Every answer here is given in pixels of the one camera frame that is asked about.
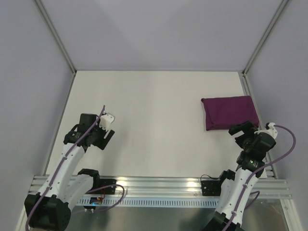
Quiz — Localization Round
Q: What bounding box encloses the aluminium frame post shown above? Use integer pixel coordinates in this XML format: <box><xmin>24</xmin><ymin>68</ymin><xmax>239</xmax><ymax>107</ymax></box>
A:
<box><xmin>242</xmin><ymin>0</ymin><xmax>291</xmax><ymax>77</ymax></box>
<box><xmin>33</xmin><ymin>0</ymin><xmax>77</xmax><ymax>77</ymax></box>

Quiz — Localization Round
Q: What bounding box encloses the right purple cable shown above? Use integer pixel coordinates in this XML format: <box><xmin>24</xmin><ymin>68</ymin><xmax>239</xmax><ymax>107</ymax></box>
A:
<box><xmin>222</xmin><ymin>124</ymin><xmax>297</xmax><ymax>231</ymax></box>

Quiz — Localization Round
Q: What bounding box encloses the purple cable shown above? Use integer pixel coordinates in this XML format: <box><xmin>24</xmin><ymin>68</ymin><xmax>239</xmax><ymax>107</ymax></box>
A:
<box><xmin>222</xmin><ymin>124</ymin><xmax>297</xmax><ymax>231</ymax></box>
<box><xmin>24</xmin><ymin>104</ymin><xmax>126</xmax><ymax>228</ymax></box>

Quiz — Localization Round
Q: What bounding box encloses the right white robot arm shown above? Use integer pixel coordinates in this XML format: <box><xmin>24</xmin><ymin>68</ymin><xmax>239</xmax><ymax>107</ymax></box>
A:
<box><xmin>203</xmin><ymin>121</ymin><xmax>278</xmax><ymax>231</ymax></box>

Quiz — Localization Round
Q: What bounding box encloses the slotted cable duct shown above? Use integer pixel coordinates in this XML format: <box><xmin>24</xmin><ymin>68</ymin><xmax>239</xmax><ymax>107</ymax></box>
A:
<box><xmin>77</xmin><ymin>196</ymin><xmax>218</xmax><ymax>208</ymax></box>

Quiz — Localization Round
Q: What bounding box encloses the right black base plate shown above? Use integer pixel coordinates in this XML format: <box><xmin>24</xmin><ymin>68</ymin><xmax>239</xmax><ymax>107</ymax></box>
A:
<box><xmin>201</xmin><ymin>180</ymin><xmax>221</xmax><ymax>196</ymax></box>

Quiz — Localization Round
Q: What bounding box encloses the left aluminium frame post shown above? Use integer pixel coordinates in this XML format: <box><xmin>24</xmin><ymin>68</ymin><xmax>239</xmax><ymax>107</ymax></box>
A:
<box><xmin>33</xmin><ymin>0</ymin><xmax>77</xmax><ymax>77</ymax></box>

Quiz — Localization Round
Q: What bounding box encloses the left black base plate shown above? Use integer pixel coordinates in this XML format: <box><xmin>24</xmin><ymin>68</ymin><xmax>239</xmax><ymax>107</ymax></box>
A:
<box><xmin>86</xmin><ymin>179</ymin><xmax>117</xmax><ymax>195</ymax></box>

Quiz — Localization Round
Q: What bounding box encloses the aluminium rail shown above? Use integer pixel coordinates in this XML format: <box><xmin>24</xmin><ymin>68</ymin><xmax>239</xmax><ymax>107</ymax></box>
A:
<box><xmin>28</xmin><ymin>175</ymin><xmax>293</xmax><ymax>200</ymax></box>

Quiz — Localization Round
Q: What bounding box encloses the right aluminium frame post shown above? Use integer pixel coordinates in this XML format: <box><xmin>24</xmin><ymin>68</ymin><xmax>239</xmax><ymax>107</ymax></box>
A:
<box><xmin>242</xmin><ymin>0</ymin><xmax>291</xmax><ymax>77</ymax></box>

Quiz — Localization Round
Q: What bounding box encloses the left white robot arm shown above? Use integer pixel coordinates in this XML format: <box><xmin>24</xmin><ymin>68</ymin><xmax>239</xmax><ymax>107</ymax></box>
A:
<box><xmin>24</xmin><ymin>111</ymin><xmax>115</xmax><ymax>231</ymax></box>

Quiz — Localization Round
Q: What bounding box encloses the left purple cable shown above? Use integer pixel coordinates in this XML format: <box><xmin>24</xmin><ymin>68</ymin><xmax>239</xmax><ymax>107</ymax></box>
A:
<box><xmin>24</xmin><ymin>104</ymin><xmax>126</xmax><ymax>228</ymax></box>

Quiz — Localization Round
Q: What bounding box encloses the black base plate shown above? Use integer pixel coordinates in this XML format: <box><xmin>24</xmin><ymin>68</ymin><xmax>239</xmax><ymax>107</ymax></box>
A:
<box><xmin>201</xmin><ymin>180</ymin><xmax>221</xmax><ymax>196</ymax></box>
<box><xmin>86</xmin><ymin>179</ymin><xmax>117</xmax><ymax>195</ymax></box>

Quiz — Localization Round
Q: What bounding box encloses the purple cloth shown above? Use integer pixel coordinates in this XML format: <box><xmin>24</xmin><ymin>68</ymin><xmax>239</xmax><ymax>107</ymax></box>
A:
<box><xmin>201</xmin><ymin>96</ymin><xmax>259</xmax><ymax>131</ymax></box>

